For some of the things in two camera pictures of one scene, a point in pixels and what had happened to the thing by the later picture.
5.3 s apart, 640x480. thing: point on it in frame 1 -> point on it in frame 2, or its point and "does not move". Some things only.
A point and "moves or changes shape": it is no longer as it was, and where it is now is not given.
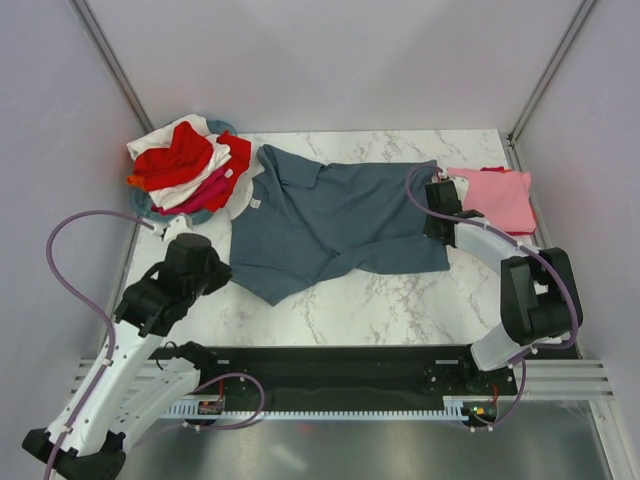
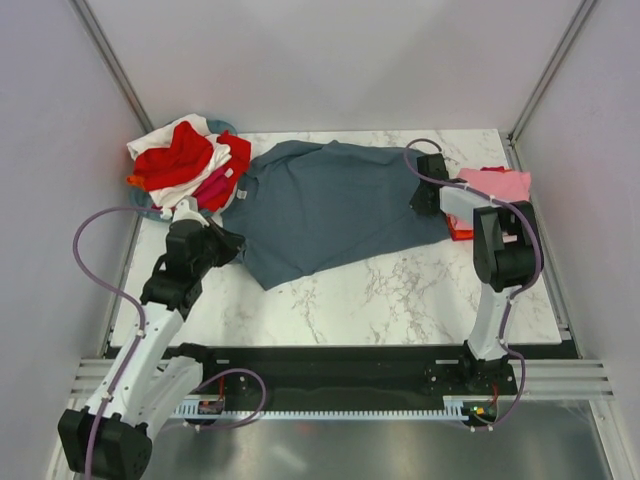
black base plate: x=431 y=374 does not move
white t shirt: x=161 y=137 does not move
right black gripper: x=428 y=232 -> x=417 y=205
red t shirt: x=188 y=152 does not move
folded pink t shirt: x=503 y=198 does not move
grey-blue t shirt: x=304 y=219 moves or changes shape
